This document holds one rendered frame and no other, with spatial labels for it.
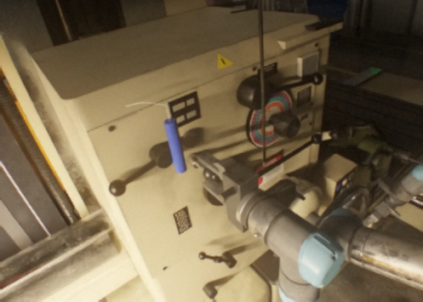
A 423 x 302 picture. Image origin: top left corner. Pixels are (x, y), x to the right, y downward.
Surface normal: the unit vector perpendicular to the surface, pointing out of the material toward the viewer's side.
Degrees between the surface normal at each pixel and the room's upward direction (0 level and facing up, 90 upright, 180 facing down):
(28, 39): 90
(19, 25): 90
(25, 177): 90
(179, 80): 45
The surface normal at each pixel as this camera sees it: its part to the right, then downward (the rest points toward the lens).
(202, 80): 0.33, -0.31
